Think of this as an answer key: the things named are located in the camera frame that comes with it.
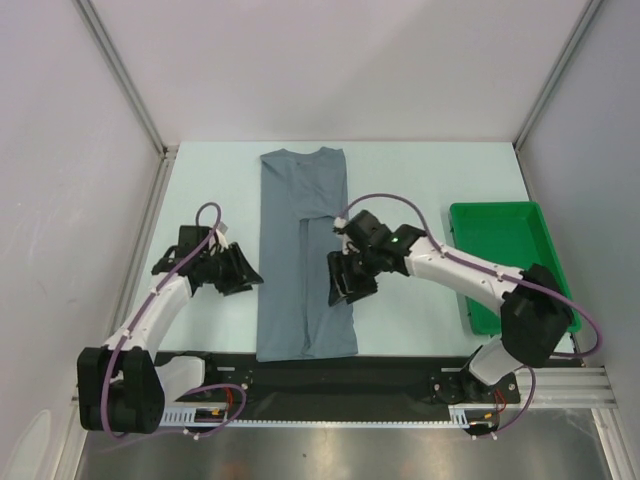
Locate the aluminium frame rail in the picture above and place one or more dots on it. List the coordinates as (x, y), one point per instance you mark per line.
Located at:
(548, 388)

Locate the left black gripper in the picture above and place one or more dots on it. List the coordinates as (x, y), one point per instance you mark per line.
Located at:
(241, 274)

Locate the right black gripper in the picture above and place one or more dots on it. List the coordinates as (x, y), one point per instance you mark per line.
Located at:
(356, 267)

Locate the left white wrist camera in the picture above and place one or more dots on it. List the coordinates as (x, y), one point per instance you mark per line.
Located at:
(191, 235)

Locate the grey-blue t shirt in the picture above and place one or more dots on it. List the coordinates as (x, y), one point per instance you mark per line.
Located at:
(300, 197)

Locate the left aluminium corner post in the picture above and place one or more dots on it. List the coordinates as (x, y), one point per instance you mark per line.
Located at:
(114, 62)

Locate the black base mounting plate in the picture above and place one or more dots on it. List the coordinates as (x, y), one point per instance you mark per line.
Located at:
(355, 389)

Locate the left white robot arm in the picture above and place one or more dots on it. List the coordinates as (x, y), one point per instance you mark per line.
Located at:
(120, 388)

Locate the aluminium corner post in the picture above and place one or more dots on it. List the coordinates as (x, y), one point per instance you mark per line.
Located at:
(114, 62)
(568, 52)

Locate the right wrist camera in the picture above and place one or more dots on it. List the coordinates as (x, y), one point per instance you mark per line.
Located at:
(362, 231)

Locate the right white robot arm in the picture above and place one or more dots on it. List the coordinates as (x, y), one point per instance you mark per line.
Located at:
(533, 315)

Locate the green plastic tray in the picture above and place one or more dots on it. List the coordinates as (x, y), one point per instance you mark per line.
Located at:
(507, 233)

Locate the right aluminium corner post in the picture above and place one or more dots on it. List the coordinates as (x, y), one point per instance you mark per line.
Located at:
(568, 52)

